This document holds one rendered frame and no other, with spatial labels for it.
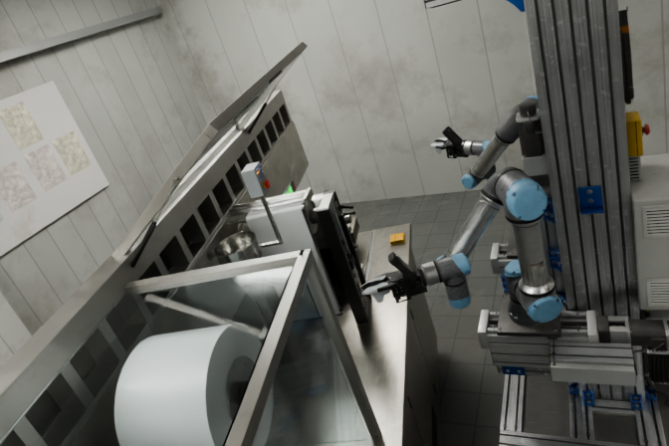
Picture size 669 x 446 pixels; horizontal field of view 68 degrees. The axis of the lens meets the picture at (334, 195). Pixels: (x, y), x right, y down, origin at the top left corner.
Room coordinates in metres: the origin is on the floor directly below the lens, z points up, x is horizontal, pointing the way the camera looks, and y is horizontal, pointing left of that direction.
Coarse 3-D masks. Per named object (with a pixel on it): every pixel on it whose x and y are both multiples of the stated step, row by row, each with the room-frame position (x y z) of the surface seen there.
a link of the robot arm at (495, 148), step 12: (516, 108) 1.95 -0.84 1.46; (504, 120) 1.95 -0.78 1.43; (504, 132) 1.93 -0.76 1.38; (516, 132) 1.91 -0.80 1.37; (492, 144) 2.00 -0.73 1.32; (504, 144) 1.96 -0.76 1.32; (480, 156) 2.07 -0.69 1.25; (492, 156) 2.01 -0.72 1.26; (480, 168) 2.07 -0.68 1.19; (468, 180) 2.11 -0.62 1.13; (480, 180) 2.11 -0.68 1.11
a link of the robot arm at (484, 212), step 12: (504, 168) 1.46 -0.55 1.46; (516, 168) 1.44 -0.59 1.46; (492, 180) 1.47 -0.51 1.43; (480, 192) 1.51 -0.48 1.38; (492, 192) 1.46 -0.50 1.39; (480, 204) 1.49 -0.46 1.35; (492, 204) 1.46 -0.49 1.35; (480, 216) 1.47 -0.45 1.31; (492, 216) 1.46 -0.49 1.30; (468, 228) 1.48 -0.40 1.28; (480, 228) 1.46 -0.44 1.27; (456, 240) 1.50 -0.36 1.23; (468, 240) 1.47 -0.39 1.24; (456, 252) 1.48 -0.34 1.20; (468, 252) 1.47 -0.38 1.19
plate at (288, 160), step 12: (288, 132) 2.89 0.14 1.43; (288, 144) 2.83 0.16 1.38; (300, 144) 3.02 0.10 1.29; (276, 156) 2.60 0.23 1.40; (288, 156) 2.76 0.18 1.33; (300, 156) 2.95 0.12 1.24; (264, 168) 2.40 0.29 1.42; (276, 168) 2.54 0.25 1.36; (288, 168) 2.70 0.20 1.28; (300, 168) 2.88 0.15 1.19; (276, 180) 2.48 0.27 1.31; (288, 180) 2.63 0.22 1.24; (300, 180) 2.81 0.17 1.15; (276, 192) 2.43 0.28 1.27; (240, 216) 1.99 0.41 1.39; (228, 228) 1.87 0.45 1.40; (216, 240) 1.75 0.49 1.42; (204, 252) 1.65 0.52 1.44; (204, 264) 1.62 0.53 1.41; (216, 264) 1.69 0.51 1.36
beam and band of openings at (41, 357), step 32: (256, 128) 2.49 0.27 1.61; (224, 160) 2.06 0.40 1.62; (256, 160) 2.44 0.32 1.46; (192, 192) 1.75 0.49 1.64; (224, 192) 2.00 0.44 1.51; (160, 224) 1.52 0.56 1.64; (192, 224) 1.71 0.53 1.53; (128, 256) 1.33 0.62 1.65; (160, 256) 1.56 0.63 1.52; (192, 256) 1.59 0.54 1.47; (96, 288) 1.19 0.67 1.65; (64, 320) 1.08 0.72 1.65; (96, 320) 1.13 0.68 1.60; (32, 352) 0.97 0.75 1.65; (64, 352) 1.01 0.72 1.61; (0, 384) 0.89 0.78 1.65; (32, 384) 0.91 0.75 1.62; (0, 416) 0.83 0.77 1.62
